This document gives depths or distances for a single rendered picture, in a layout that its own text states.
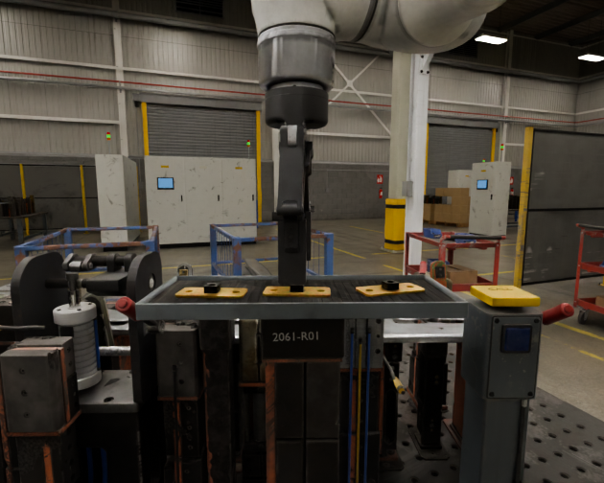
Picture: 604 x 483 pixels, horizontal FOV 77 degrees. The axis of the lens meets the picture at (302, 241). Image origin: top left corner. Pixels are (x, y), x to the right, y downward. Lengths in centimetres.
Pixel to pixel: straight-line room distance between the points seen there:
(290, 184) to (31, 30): 1584
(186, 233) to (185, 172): 133
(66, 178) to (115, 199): 436
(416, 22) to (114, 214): 846
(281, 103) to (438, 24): 19
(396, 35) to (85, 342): 62
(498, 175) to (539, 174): 572
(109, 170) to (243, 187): 277
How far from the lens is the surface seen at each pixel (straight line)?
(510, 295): 54
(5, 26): 1631
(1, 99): 1586
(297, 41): 45
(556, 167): 552
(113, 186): 876
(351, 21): 49
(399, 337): 79
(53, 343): 65
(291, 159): 39
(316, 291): 48
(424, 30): 49
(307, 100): 44
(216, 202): 884
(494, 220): 1099
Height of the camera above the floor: 129
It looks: 8 degrees down
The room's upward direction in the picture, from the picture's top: straight up
